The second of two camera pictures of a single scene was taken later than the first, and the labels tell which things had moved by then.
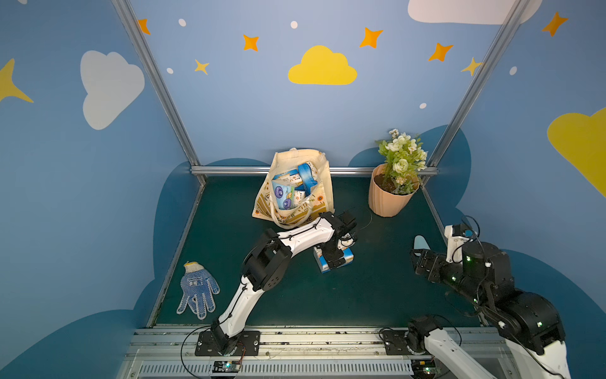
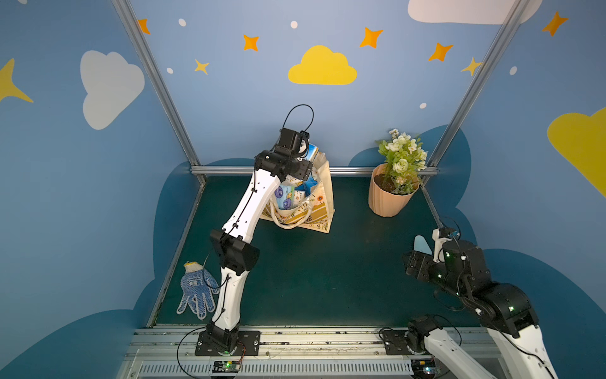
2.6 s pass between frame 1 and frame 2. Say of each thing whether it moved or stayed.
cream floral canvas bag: stayed
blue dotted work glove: stayed
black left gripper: moved
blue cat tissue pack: stayed
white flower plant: stayed
